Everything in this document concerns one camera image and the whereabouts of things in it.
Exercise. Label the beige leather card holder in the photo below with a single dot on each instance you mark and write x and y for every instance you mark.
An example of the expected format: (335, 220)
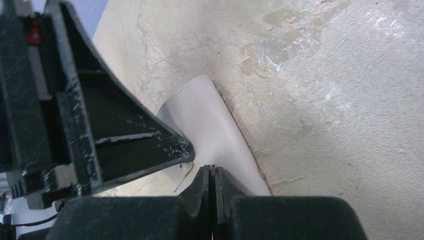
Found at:
(198, 113)

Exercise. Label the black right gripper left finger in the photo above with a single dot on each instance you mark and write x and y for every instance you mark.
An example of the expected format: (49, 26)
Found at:
(182, 217)

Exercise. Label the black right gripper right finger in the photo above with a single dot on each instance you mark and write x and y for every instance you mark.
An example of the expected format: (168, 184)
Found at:
(242, 217)

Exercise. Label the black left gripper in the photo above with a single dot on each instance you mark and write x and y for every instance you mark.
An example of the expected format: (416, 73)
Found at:
(34, 153)

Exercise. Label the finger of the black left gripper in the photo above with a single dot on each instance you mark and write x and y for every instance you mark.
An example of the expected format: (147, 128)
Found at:
(111, 137)

